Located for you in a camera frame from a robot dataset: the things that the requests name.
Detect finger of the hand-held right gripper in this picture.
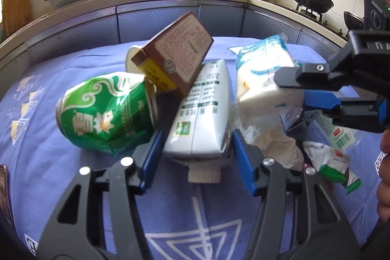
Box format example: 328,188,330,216
274,63,351,89
302,91,390,133

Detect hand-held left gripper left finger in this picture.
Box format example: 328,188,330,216
37,129,165,260

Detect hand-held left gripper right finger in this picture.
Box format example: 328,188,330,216
232,128,363,260

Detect white tissue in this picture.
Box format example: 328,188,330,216
231,103,305,172

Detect white blue tissue pack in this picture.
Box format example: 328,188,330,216
236,35,305,115

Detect crushed green drink can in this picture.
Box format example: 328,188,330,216
56,71,158,157

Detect white milk carton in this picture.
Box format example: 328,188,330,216
163,59,233,184

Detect green white snack packet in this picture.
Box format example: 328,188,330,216
302,141,363,195

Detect white paper cup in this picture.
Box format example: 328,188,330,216
126,46,147,75

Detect brown cardboard box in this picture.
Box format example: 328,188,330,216
131,11,214,97

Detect person's right hand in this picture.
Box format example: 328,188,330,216
376,129,390,218

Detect clear plastic label packet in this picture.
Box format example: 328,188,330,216
305,110,380,154

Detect black pan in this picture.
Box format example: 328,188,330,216
344,11,365,32

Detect gas stove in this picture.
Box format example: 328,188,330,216
294,4,348,39

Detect blue patterned tablecloth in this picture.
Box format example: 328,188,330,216
0,36,385,260

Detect blue grey kitchen cabinet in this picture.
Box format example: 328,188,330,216
0,0,348,73

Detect wooden cutting board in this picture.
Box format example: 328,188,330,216
1,0,33,39

